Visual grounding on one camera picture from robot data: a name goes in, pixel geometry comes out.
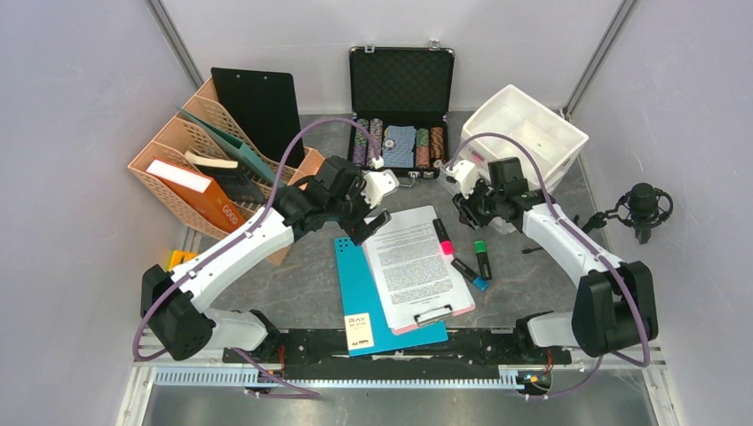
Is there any Nineteen Eighty-Four dark book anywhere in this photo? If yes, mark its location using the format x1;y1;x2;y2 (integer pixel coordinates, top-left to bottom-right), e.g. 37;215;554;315
184;151;266;204

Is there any black pink-capped highlighter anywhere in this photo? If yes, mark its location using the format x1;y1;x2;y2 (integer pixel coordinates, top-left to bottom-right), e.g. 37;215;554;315
432;218;455;256

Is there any black green-capped highlighter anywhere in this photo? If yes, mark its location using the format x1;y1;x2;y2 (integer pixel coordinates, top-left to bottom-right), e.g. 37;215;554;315
473;240;493;281

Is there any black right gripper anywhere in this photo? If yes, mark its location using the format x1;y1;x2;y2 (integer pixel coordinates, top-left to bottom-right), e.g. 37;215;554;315
452;177;503;231

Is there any blue plastic folder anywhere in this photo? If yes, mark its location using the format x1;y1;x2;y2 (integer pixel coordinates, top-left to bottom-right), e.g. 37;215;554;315
334;237;448;358

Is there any black clipboard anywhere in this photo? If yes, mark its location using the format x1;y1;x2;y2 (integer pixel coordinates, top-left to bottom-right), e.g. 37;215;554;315
210;67;301;162

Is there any black microphone on tripod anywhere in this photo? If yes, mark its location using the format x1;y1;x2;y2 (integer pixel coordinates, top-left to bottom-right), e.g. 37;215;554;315
581;183;674;245

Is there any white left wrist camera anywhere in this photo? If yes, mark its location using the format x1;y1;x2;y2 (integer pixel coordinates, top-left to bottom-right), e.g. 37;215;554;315
361;157;400;209

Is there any black poker chip case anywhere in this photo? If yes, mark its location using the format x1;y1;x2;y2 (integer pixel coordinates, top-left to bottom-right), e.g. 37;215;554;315
348;41;456;179

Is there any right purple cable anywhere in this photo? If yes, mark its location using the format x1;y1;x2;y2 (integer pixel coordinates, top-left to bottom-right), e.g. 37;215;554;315
448;131;653;401

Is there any pink clipboard with paper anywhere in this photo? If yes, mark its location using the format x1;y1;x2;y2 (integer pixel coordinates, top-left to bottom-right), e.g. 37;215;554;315
362;205;475;335

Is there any teal folder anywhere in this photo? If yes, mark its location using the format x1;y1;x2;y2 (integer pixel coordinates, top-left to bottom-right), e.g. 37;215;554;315
178;107;276;184

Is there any black blue-capped highlighter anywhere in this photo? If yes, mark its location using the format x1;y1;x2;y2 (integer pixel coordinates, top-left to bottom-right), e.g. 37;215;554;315
451;258;488;292

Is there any white drawer organizer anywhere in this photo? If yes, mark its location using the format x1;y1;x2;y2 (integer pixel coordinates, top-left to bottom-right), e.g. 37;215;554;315
438;84;590;235

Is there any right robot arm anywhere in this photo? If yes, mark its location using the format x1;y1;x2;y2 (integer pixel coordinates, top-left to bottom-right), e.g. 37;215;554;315
442;157;659;362

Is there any peach plastic file organizer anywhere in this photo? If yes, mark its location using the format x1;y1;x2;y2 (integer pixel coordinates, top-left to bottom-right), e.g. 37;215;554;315
127;76;328;267

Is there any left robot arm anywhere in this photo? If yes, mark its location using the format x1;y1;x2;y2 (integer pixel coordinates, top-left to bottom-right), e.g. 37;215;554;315
132;156;399;362

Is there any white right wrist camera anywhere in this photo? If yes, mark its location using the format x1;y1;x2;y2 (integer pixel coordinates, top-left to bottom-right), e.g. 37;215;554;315
438;160;480;199

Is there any orange Good Morning book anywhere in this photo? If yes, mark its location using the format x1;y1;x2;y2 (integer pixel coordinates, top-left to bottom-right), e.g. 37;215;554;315
146;159;244;233

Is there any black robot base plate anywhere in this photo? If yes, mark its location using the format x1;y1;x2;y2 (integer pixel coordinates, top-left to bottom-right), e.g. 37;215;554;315
250;327;572;367

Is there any aluminium slotted rail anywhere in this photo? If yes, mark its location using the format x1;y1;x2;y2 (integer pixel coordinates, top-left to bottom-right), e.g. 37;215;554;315
155;367;524;391

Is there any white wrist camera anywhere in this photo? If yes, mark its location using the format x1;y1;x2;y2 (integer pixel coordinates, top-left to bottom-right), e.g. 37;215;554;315
438;160;480;199
361;157;400;209

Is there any yellow triangular stand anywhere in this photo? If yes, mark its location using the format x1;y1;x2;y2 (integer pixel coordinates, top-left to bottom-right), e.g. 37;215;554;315
166;250;198;271

